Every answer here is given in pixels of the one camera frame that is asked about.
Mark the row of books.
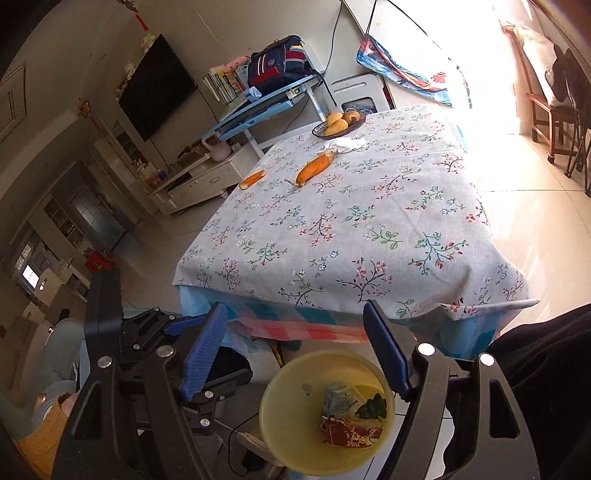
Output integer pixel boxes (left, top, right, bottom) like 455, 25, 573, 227
203, 65, 250, 105

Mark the red snack wrapper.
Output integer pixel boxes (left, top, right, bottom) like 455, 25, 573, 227
320, 415, 384, 449

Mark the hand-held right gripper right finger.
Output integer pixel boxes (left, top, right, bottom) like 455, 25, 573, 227
362, 300, 541, 480

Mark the wooden chair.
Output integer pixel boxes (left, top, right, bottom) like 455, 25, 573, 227
502, 21, 579, 163

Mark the dark wire fruit basket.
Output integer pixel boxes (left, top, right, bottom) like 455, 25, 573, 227
311, 111, 368, 140

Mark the red plastic stool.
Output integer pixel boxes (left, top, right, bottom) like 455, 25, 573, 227
85, 249, 114, 271

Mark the white television cabinet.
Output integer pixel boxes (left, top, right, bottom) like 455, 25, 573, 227
148, 148, 262, 216

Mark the white cushion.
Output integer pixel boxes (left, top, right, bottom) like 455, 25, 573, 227
512, 25, 563, 100

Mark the green white milk carton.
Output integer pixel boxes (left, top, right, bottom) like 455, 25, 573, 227
321, 383, 366, 419

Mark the navy red backpack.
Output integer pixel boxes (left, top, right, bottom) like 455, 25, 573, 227
246, 35, 315, 93

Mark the white floor appliance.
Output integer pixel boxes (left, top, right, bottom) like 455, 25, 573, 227
331, 76, 387, 114

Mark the blue study desk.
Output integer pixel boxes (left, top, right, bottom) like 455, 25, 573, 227
202, 74, 325, 154

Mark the dark green wrapper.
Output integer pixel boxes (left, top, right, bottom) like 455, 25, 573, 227
355, 392, 389, 421

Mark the person's left hand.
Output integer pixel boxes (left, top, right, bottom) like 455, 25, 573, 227
39, 390, 79, 416

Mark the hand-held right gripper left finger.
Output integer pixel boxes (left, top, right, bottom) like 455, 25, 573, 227
51, 302, 230, 480

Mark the pink kettle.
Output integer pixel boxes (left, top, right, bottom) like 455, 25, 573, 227
201, 135, 230, 162

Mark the black folding chair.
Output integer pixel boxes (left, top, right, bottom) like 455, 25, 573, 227
562, 46, 591, 195

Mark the black wall cable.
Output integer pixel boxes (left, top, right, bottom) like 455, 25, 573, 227
323, 0, 345, 78

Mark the floral tablecloth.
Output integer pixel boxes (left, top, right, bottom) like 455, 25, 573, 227
173, 104, 541, 324

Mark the printed blanket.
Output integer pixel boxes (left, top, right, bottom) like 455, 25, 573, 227
356, 34, 451, 108

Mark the blue checked undercloth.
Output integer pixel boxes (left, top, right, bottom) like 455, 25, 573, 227
178, 284, 509, 361

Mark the yellow plastic bin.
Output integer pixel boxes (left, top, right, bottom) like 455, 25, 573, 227
259, 348, 398, 479

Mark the person's dark clothing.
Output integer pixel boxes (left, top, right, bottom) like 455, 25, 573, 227
443, 304, 591, 480

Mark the black wall television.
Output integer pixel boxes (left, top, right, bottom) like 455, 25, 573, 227
117, 33, 199, 142

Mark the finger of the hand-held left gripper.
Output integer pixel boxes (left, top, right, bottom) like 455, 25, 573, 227
185, 346, 253, 435
121, 308, 204, 365

